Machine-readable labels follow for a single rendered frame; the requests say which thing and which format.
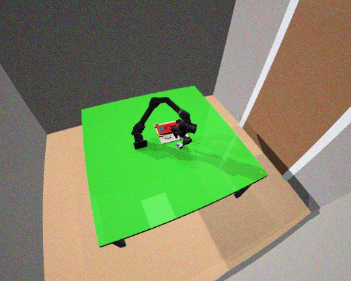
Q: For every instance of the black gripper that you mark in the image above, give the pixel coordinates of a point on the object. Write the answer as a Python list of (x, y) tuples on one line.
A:
[(181, 133)]

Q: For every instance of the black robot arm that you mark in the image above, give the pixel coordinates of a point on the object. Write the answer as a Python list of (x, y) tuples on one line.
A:
[(184, 123)]

